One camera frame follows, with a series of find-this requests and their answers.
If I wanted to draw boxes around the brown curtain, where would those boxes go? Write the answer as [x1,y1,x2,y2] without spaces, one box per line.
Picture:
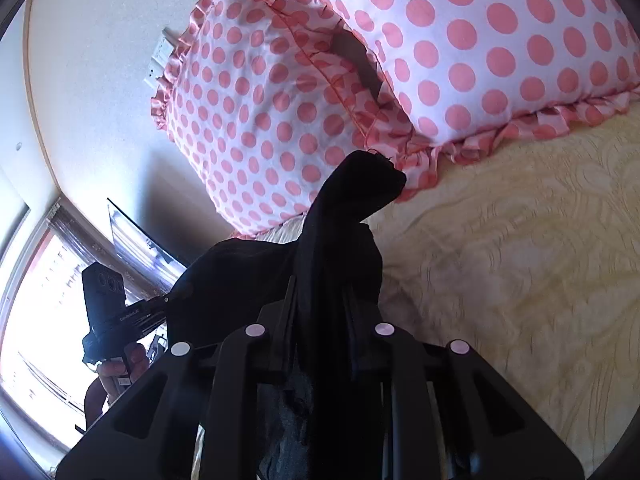
[46,199,166,302]

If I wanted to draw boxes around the person's left hand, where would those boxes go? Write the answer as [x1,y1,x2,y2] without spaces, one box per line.
[97,342,150,403]

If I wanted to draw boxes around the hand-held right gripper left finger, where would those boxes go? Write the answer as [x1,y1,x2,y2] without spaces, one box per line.
[55,276,303,480]

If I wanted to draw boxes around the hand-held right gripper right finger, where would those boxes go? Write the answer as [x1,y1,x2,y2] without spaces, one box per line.
[344,292,584,480]

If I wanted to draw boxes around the bright window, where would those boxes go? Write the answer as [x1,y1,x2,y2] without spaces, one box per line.
[0,230,126,413]

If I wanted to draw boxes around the white wall socket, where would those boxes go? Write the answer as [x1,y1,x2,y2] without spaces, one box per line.
[143,56,168,87]
[151,29,178,62]

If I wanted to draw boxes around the black pants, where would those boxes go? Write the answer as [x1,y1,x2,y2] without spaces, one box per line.
[167,150,408,480]

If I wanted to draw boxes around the pink polka dot pillow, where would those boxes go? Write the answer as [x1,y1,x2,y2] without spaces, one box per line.
[150,0,441,239]
[265,0,636,161]

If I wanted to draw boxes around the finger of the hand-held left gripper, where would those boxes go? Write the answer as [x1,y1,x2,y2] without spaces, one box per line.
[126,294,174,322]

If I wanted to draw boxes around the dark glass panel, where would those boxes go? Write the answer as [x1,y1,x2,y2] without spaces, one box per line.
[107,197,193,293]

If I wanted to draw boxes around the person's left forearm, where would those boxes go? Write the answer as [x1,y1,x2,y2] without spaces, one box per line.
[82,374,110,433]

